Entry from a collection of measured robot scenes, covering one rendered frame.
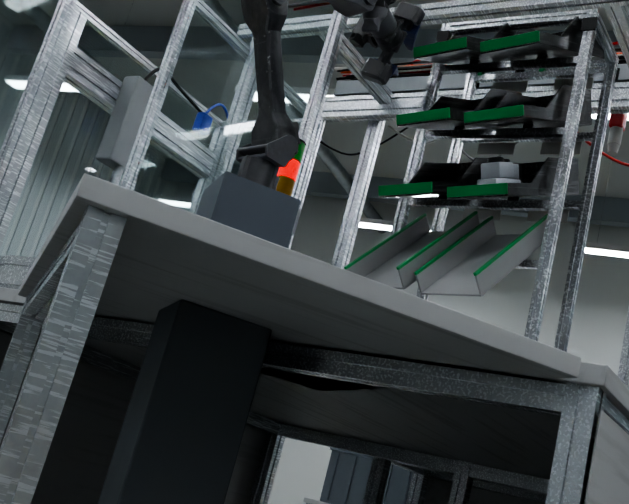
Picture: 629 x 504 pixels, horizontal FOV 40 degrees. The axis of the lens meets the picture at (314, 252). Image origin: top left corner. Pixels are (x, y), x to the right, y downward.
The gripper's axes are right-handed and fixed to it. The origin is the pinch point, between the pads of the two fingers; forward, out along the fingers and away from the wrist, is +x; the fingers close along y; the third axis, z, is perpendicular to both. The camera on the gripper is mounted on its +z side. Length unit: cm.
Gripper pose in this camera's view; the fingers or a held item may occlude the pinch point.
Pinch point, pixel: (399, 54)
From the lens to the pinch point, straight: 197.2
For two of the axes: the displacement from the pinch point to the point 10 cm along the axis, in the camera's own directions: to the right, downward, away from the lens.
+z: -7.9, -3.9, 4.8
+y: -4.9, 8.7, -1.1
